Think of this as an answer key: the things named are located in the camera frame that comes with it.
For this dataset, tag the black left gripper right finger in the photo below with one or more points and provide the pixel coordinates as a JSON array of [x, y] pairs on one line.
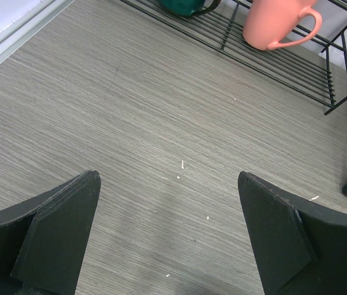
[[300, 247]]

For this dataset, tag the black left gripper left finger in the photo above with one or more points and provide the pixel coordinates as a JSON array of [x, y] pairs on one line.
[[43, 240]]

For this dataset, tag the pink mug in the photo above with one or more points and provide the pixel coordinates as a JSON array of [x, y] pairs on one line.
[[270, 21]]

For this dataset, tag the dark green mug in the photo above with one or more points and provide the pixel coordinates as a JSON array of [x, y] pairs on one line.
[[188, 8]]

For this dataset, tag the black wire rack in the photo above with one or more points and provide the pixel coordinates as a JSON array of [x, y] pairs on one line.
[[221, 30]]

